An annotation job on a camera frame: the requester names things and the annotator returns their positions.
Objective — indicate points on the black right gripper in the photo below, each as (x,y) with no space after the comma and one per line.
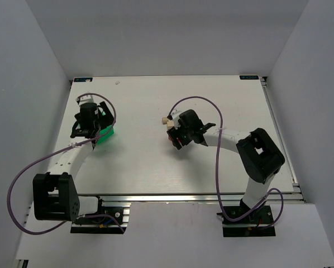
(174,138)

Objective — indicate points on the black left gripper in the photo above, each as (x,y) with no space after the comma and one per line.
(107,115)

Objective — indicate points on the green plastic tray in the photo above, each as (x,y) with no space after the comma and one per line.
(105,134)

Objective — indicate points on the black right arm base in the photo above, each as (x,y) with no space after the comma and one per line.
(256,224)

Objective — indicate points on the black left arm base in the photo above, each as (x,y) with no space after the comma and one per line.
(111,218)

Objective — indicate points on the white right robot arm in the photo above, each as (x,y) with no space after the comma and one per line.
(260,156)

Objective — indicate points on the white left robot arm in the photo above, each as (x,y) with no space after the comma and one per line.
(55,194)

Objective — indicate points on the wood cylinder block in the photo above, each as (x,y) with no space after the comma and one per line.
(164,120)

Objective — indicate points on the wood cube with red square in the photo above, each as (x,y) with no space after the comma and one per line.
(170,124)

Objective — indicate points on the blue left corner label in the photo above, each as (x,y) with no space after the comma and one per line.
(83,80)

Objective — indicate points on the blue corner label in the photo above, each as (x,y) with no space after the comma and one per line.
(83,80)
(249,77)

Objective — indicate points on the blue right corner label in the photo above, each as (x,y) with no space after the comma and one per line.
(249,77)

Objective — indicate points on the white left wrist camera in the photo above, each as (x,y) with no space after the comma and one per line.
(85,99)

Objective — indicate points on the aluminium front frame rail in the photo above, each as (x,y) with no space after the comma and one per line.
(288,197)

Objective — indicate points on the aluminium frame rail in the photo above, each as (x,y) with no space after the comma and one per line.
(288,197)
(295,182)

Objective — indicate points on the aluminium right frame rail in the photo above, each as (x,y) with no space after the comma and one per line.
(295,182)

